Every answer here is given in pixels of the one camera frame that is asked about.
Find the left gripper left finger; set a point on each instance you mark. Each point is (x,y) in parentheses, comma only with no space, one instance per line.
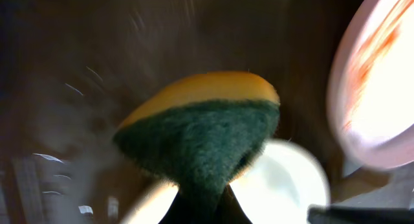
(178,211)

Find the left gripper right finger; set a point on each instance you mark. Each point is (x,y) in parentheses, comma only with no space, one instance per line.
(230,211)

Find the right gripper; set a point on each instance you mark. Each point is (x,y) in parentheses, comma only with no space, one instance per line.
(348,215)

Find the white plate bottom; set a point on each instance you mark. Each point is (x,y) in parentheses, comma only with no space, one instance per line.
(279,187)

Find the white plate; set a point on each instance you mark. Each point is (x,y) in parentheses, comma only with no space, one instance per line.
(279,187)
(370,89)

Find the green and yellow sponge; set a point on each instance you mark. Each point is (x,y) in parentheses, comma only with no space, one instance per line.
(201,132)

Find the white plate top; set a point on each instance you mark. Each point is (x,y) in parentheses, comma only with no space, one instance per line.
(370,89)

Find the brown plastic tray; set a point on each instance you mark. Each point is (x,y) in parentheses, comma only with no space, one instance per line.
(71,70)

